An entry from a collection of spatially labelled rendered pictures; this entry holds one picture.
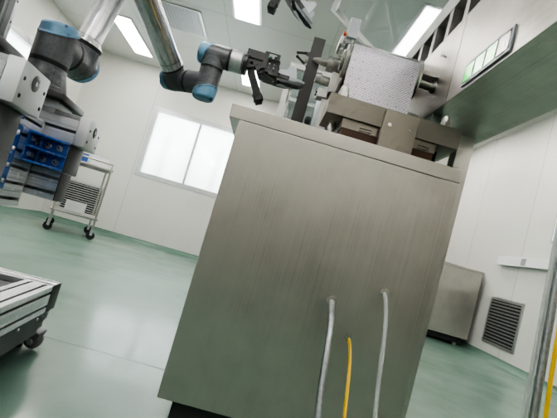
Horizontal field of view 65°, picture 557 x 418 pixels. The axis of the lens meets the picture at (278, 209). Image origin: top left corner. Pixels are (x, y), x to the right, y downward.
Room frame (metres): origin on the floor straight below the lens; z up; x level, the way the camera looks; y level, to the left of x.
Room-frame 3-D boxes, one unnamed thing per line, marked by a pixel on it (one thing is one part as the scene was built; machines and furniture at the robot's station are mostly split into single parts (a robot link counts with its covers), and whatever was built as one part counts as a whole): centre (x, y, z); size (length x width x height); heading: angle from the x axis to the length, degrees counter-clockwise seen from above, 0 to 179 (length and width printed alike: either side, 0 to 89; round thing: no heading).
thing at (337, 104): (1.32, -0.25, 1.00); 0.40 x 0.16 x 0.06; 91
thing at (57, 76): (1.36, 0.83, 0.87); 0.15 x 0.15 x 0.10
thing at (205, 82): (1.43, 0.36, 1.01); 0.11 x 0.08 x 0.11; 65
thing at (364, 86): (1.43, -0.21, 1.11); 0.23 x 0.01 x 0.18; 91
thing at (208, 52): (1.42, 0.34, 1.11); 0.11 x 0.08 x 0.09; 91
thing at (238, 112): (2.43, -0.10, 0.88); 2.52 x 0.66 x 0.04; 1
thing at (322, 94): (1.53, -0.05, 1.05); 0.06 x 0.05 x 0.31; 91
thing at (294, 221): (2.43, -0.12, 0.43); 2.52 x 0.64 x 0.86; 1
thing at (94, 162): (5.61, 2.49, 0.51); 0.91 x 0.58 x 1.02; 25
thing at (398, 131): (1.22, -0.27, 0.96); 0.10 x 0.03 x 0.11; 91
